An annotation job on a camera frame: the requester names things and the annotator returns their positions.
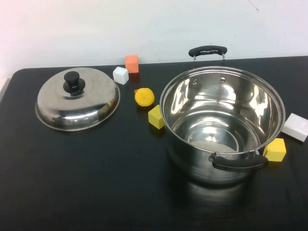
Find steel lid with black knob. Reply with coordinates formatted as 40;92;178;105
35;67;121;132

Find yellow cube block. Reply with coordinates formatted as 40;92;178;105
262;138;287;163
147;104;166;130

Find yellow rubber duck toy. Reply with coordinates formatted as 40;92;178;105
134;87;155;107

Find white cube block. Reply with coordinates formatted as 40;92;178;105
113;66;129;85

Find orange cube block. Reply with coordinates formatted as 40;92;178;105
125;54;140;74

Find stainless steel pot black handles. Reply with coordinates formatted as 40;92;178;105
159;45;286;187

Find white usb wall charger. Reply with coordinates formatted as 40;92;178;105
281;112;308;143

